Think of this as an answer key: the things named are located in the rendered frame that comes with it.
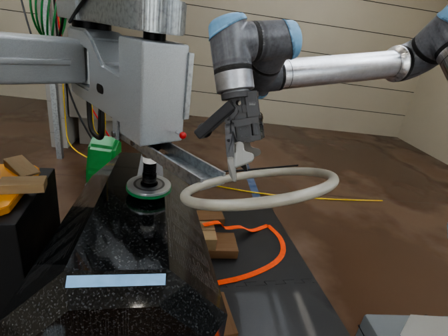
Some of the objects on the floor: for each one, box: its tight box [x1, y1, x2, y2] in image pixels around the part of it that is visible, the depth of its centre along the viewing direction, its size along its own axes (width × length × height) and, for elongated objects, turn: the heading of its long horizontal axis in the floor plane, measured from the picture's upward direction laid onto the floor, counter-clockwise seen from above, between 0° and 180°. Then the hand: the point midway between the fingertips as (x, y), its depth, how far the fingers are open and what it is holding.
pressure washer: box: [85, 109, 121, 187], centre depth 294 cm, size 35×35×87 cm
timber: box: [221, 292, 238, 336], centre depth 184 cm, size 30×12×12 cm, turn 0°
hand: (238, 177), depth 75 cm, fingers open, 14 cm apart
